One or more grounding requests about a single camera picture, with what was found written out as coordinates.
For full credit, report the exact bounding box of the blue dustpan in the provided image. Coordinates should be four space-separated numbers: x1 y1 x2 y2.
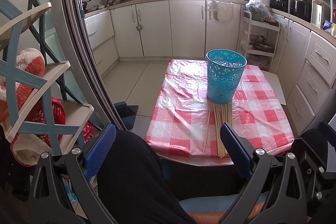
114 101 139 130

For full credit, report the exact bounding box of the plastic bag of vegetables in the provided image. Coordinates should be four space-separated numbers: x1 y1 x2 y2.
245 0 273 22

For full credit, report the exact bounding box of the red white plush toy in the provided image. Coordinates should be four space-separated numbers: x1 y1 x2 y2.
0 47 46 122

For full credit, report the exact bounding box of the white hanging trash bin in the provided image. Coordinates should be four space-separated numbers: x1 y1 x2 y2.
208 1 234 23

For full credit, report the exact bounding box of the white kettle appliance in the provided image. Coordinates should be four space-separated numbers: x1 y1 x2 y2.
310 0 330 28

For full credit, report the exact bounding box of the beige blue shelf rack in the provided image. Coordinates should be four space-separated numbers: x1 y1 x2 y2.
1 0 94 156

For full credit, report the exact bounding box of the white rolling storage cart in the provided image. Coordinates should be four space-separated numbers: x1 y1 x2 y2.
237 10 281 71

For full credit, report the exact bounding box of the red patterned cloth item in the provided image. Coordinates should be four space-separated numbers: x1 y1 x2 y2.
24 96 94 147

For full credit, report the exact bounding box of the person black trouser leg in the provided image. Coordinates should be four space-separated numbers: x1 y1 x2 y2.
97 130 195 223

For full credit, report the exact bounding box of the teal perforated plastic basket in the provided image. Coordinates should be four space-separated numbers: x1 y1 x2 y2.
206 49 247 105

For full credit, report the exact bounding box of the red white checkered tablecloth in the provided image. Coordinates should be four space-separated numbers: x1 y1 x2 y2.
145 60 294 166

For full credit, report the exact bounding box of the black rice cooker pot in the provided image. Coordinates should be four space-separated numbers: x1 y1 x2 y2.
291 0 310 20

